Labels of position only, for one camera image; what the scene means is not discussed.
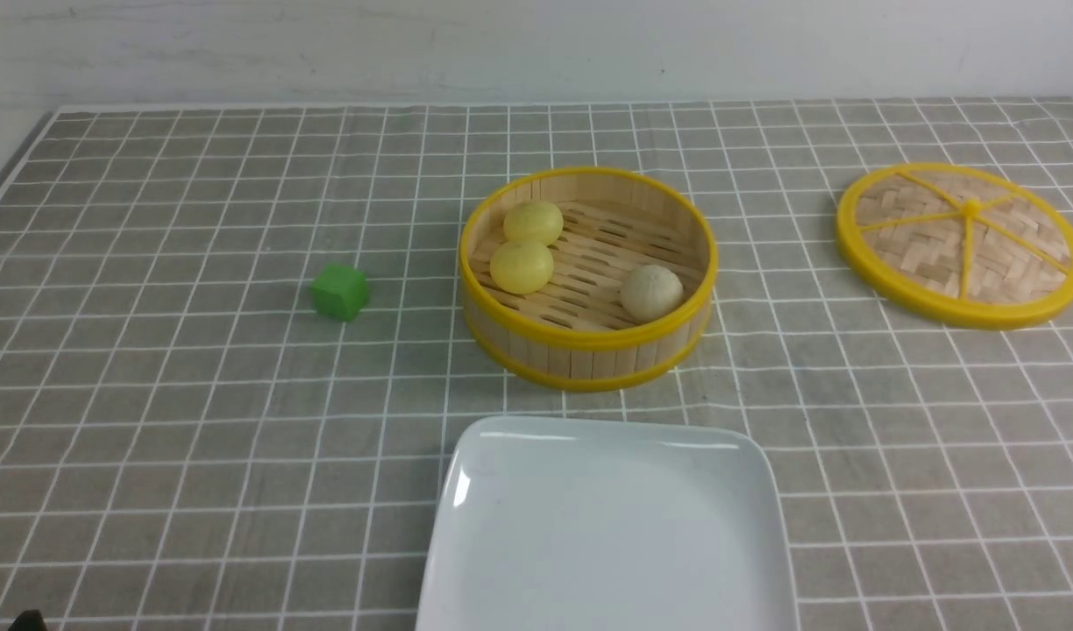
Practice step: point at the yellow steamed bun front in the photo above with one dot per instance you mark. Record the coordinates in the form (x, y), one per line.
(521, 267)

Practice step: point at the beige steamed bun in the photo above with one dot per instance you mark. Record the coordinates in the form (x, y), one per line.
(651, 292)

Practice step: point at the bamboo steamer basket yellow rim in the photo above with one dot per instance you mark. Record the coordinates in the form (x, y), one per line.
(574, 333)

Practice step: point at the green cube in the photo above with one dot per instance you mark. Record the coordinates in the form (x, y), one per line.
(340, 292)

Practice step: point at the grey checked tablecloth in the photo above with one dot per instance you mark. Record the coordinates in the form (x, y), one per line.
(185, 443)

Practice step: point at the yellow steamed bun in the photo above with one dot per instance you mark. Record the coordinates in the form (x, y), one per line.
(521, 267)
(538, 221)

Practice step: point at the bamboo steamer lid yellow rim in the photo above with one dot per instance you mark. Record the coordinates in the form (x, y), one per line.
(957, 245)

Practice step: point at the white square plate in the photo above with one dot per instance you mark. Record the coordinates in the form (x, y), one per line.
(571, 524)

